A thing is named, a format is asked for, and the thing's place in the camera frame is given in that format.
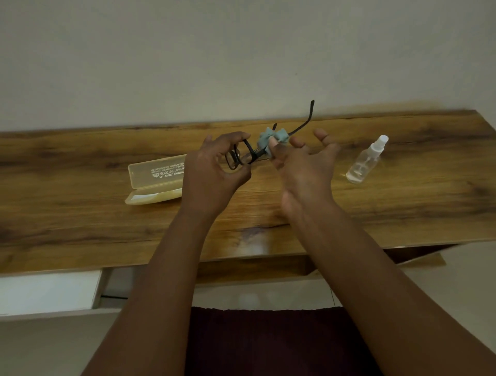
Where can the person's left hand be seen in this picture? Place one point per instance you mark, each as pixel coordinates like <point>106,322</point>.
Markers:
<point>207,182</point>

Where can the person's right hand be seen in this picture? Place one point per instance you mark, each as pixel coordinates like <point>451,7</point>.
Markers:
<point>306,174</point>

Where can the yellow translucent glasses case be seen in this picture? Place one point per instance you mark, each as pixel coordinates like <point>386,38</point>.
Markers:
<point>157,180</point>

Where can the black framed eyeglasses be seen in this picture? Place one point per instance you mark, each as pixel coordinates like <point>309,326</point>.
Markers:
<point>252,153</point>

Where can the blue cleaning cloth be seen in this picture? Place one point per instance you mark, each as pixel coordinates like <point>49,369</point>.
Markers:
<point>265,137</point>

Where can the clear spray bottle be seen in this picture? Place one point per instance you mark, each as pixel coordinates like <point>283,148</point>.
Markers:
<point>364,164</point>

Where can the person's right forearm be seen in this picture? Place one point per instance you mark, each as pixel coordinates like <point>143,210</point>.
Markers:
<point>399,290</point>

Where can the person's left forearm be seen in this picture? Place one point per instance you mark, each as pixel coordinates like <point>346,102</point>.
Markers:
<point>147,302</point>

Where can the wooden under-table shelf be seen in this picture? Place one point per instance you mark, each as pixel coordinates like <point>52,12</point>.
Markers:
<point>252,269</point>

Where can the dark maroon garment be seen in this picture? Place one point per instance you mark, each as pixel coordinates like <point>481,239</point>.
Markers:
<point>279,342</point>

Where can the white cabinet drawer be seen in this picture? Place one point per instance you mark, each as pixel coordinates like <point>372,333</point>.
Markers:
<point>46,292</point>

